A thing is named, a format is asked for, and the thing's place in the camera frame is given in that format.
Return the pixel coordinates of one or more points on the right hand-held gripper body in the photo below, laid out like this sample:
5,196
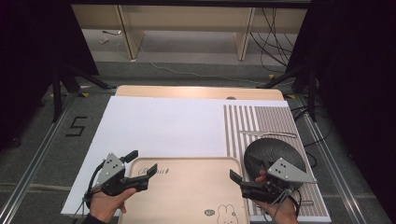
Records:
285,172

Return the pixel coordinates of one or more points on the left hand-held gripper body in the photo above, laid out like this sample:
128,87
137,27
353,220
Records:
109,169

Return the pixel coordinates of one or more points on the beige tray with rabbit print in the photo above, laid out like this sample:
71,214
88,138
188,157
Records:
186,193

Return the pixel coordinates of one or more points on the person's left hand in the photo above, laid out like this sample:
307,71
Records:
107,203

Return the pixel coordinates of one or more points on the person's right hand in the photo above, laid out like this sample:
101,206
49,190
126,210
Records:
280,213

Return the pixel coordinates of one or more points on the black round plate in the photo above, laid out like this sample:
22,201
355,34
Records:
271,149

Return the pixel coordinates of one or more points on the white foam board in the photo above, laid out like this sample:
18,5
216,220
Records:
162,127

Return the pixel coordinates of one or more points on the striped placemat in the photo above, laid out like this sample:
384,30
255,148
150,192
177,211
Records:
274,119

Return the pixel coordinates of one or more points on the person's dark sleeve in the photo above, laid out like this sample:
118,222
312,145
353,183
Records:
91,220

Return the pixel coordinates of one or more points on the black tape floor mark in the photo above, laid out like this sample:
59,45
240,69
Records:
76,126

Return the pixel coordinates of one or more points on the black metal stand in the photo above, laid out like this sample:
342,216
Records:
56,93
312,93

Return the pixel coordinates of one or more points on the wooden table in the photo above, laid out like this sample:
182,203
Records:
193,92

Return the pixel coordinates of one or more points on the black curtain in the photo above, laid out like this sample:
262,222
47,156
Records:
358,93
31,62

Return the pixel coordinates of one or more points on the beige wooden shelf unit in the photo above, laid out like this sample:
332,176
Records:
186,18

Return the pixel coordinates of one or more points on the metal floor rail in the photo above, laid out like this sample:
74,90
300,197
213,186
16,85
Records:
330,149
34,158

